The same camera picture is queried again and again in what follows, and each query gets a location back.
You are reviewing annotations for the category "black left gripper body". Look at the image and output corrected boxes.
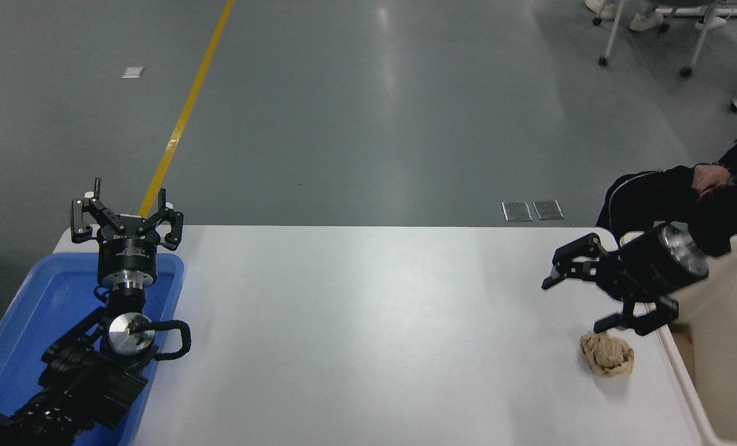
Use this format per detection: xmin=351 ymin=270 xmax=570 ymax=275
xmin=97 ymin=216 xmax=159 ymax=284

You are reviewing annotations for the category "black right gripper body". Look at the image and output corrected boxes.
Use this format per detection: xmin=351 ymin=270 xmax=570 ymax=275
xmin=599 ymin=227 xmax=686 ymax=303

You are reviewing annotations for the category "tan paper ball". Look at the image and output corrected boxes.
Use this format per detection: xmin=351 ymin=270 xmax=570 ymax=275
xmin=579 ymin=331 xmax=635 ymax=378

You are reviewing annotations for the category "person's hand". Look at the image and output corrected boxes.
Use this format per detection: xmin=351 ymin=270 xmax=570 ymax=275
xmin=693 ymin=163 xmax=732 ymax=196

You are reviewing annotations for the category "brown cardboard sheet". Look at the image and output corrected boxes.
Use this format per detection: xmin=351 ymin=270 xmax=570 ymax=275
xmin=670 ymin=322 xmax=699 ymax=388

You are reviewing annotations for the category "person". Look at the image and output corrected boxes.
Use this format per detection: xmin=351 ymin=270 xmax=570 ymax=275
xmin=596 ymin=120 xmax=737 ymax=246

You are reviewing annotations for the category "large pale plastic bin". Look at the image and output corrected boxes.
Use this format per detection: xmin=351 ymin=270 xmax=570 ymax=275
xmin=620 ymin=232 xmax=737 ymax=446

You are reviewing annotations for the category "blue plastic tray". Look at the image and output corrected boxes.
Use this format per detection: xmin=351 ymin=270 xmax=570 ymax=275
xmin=0 ymin=251 xmax=186 ymax=446

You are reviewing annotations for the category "person's foot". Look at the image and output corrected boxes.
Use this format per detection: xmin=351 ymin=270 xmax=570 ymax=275
xmin=585 ymin=0 xmax=618 ymax=20
xmin=628 ymin=9 xmax=664 ymax=33

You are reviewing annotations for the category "long white power strip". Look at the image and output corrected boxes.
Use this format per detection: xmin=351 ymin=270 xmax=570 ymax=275
xmin=672 ymin=6 xmax=737 ymax=17

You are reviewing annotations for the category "white wheeled chair frame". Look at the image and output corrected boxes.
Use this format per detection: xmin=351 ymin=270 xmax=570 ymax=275
xmin=596 ymin=0 xmax=723 ymax=78

